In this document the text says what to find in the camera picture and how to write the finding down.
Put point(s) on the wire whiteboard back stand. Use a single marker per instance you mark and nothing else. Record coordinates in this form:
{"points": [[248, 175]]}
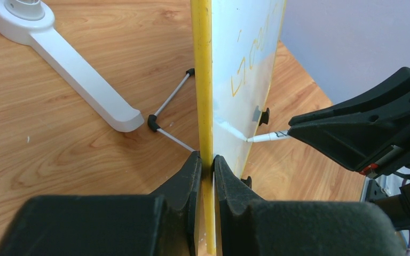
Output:
{"points": [[178, 102]]}

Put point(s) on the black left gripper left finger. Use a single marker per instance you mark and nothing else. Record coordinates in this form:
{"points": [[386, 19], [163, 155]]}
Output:
{"points": [[162, 222]]}

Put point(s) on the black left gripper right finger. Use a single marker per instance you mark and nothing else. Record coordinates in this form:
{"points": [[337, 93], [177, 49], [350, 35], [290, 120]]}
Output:
{"points": [[247, 224]]}

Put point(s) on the black whiteboard foot clip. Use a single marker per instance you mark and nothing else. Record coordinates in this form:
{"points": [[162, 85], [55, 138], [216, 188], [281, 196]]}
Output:
{"points": [[248, 181], [264, 118]]}

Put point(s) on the yellow framed whiteboard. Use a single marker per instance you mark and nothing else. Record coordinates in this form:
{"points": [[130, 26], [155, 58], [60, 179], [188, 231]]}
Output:
{"points": [[235, 45]]}

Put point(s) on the white stand base foot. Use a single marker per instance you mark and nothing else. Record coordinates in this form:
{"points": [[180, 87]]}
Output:
{"points": [[31, 23]]}

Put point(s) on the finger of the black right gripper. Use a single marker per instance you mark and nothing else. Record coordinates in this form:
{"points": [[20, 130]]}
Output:
{"points": [[392, 88], [374, 143]]}

